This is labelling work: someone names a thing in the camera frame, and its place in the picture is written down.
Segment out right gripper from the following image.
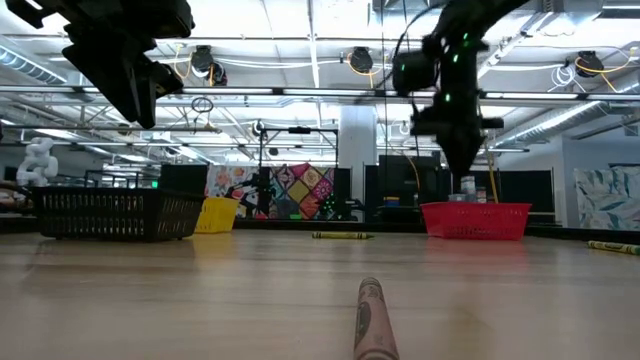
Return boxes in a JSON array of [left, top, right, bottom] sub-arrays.
[[410, 102, 505, 177]]

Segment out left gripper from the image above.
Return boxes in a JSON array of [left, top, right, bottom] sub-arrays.
[[62, 0, 196, 130]]

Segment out black plastic basket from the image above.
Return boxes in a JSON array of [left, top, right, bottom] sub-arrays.
[[30, 186, 205, 244]]

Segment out stacked storage containers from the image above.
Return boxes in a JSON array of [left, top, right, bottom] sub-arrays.
[[448, 174, 489, 204]]

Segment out red plastic basket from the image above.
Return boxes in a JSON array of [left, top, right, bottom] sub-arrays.
[[420, 201, 532, 241]]

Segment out black cabinet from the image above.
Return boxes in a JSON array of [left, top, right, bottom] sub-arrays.
[[364, 154, 451, 224]]

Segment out black partition board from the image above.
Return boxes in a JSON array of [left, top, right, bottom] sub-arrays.
[[449, 168, 556, 226]]

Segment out white building column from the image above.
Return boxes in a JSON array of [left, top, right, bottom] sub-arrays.
[[339, 104, 377, 221]]

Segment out black box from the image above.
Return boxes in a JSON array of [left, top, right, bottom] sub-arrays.
[[159, 163, 209, 196]]

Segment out white twisted sculpture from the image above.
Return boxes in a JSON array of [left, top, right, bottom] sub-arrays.
[[15, 137, 60, 186]]

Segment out floral pattern panel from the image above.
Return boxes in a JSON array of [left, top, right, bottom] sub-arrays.
[[204, 164, 261, 220]]

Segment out green crayon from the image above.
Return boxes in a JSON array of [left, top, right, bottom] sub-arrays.
[[312, 231, 375, 240]]

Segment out leaf pattern panel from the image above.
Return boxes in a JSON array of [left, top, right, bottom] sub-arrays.
[[573, 164, 640, 231]]

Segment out yellow plastic basket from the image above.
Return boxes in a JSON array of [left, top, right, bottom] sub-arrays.
[[194, 196, 241, 235]]

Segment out colourful patchwork quilt panel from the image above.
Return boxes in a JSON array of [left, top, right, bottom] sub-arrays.
[[269, 162, 336, 220]]

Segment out yellow-green crayon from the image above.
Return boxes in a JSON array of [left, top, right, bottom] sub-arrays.
[[587, 240, 640, 256]]

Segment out brown crayon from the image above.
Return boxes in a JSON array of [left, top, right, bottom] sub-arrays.
[[353, 277, 401, 360]]

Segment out yellow hanging cable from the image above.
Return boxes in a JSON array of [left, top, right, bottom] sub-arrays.
[[482, 149, 501, 204]]

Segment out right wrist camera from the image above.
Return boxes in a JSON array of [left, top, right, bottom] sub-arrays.
[[392, 49, 437, 96]]

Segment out black metal frame rig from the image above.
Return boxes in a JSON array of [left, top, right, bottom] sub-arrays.
[[257, 125, 340, 221]]

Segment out black aluminium table frame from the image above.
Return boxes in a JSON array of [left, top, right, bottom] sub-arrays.
[[0, 213, 640, 245]]

